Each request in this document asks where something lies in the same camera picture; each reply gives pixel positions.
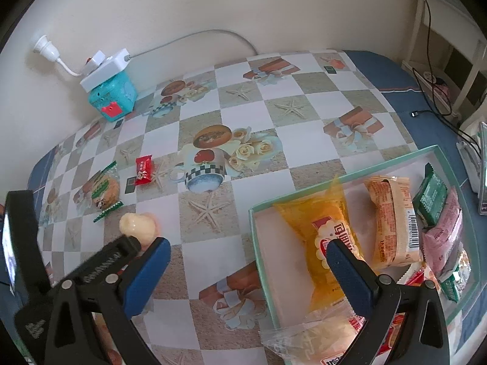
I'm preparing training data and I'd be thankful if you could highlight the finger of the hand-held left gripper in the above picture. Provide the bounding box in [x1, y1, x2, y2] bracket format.
[74, 236, 143, 284]

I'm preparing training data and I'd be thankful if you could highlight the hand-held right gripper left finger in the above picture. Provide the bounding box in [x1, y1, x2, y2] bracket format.
[42, 238, 172, 365]

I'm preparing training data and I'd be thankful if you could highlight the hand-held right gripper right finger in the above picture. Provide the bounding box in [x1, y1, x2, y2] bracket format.
[326, 239, 451, 365]

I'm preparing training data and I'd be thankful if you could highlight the tan orange snack packet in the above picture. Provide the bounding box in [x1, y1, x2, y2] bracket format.
[363, 176, 425, 269]

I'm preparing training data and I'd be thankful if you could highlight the yellow snack packet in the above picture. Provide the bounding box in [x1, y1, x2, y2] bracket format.
[274, 177, 372, 313]

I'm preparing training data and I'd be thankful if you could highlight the teal rimmed shallow box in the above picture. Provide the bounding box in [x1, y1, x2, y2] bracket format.
[249, 145, 481, 365]

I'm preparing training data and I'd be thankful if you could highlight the green white cracker packet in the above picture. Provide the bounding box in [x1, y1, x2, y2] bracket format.
[437, 243, 473, 303]

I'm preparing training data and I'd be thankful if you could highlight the dark green snack packet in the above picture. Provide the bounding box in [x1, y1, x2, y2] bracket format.
[413, 163, 450, 226]

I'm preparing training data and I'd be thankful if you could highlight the red snack packet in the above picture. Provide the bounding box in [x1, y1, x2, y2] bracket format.
[380, 269, 429, 350]

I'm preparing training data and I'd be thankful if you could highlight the green edged cookie packet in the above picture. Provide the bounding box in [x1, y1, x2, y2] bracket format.
[90, 161, 124, 223]

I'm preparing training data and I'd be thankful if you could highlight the clear pastry packet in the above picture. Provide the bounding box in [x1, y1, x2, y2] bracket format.
[261, 310, 366, 365]

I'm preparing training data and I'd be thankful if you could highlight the small red candy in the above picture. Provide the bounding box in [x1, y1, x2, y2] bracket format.
[135, 155, 154, 186]

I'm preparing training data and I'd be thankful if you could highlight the pink snack packet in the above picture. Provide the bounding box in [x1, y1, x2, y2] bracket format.
[422, 187, 465, 275]

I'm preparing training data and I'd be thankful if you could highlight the teal cube box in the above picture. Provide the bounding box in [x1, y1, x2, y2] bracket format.
[88, 71, 138, 123]

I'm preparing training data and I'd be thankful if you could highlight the open laptop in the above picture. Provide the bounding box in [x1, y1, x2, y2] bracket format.
[457, 122, 487, 214]

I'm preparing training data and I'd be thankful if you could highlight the white power strip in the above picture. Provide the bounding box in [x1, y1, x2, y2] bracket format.
[80, 49, 131, 92]

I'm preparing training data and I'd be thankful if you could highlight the black cable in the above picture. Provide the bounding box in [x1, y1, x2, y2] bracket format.
[411, 0, 481, 149]

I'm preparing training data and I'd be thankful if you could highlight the grey power cable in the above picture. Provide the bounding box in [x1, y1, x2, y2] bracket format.
[127, 30, 260, 62]

